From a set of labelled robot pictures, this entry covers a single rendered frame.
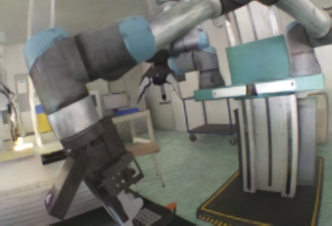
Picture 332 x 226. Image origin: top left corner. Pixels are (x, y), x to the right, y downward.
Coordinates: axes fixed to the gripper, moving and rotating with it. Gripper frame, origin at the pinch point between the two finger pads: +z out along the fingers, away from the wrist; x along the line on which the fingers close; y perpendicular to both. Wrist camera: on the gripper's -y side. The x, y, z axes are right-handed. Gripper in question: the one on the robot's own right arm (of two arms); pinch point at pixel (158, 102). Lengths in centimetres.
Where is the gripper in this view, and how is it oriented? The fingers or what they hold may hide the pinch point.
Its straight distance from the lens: 64.6
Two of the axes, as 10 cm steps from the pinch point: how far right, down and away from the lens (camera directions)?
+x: -9.6, 0.9, 2.5
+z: 0.0, 9.4, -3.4
